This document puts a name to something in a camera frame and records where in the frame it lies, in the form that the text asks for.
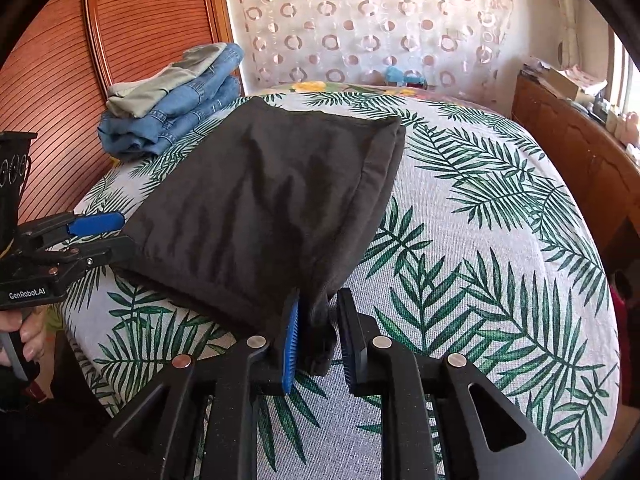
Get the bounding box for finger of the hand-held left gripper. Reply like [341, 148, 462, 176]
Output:
[37, 234, 138, 275]
[20, 211, 126, 252]

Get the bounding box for black pants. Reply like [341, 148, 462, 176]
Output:
[114, 96, 407, 377]

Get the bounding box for wooden slatted wardrobe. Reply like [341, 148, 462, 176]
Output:
[0, 0, 236, 226]

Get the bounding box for cardboard box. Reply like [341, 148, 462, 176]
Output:
[542, 67, 596, 103]

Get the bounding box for red cloth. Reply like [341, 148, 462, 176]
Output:
[612, 270, 634, 322]

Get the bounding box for person's left hand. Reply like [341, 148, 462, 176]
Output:
[0, 305, 51, 367]

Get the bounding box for circle-patterned sheer curtain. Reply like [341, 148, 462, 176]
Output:
[222, 0, 516, 98]

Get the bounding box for pale plastic bottle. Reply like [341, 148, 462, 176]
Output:
[614, 112, 640, 143]

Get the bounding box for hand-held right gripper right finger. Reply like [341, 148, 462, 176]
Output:
[336, 289, 583, 480]

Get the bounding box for palm leaf bed sheet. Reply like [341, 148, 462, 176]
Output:
[60, 87, 621, 480]

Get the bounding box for folded blue jeans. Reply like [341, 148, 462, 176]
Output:
[150, 42, 246, 126]
[97, 77, 241, 160]

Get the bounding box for floral blanket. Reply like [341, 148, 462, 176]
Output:
[260, 79, 501, 111]

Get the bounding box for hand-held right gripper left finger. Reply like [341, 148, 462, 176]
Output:
[65, 287, 301, 480]

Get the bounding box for white bundled curtain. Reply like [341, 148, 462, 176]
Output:
[555, 0, 587, 76]

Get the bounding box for wooden sideboard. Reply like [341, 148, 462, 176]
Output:
[510, 72, 640, 281]

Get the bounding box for folded grey-green pants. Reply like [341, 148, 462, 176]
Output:
[106, 44, 227, 118]

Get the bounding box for blue toy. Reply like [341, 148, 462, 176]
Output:
[384, 66, 427, 90]

